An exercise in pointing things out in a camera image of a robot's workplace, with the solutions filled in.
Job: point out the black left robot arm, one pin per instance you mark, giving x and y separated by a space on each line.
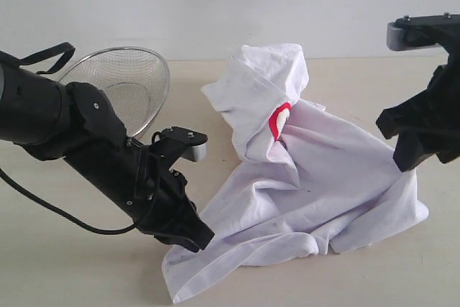
76 122

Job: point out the white cotton t-shirt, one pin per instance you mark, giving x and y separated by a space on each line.
308 181

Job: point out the metal mesh basket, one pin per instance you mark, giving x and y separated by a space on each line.
136 81

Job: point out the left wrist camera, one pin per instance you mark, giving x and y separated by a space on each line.
173 143

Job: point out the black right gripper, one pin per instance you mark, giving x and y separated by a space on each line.
413 148

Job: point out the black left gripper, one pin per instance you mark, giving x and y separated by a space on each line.
155 199

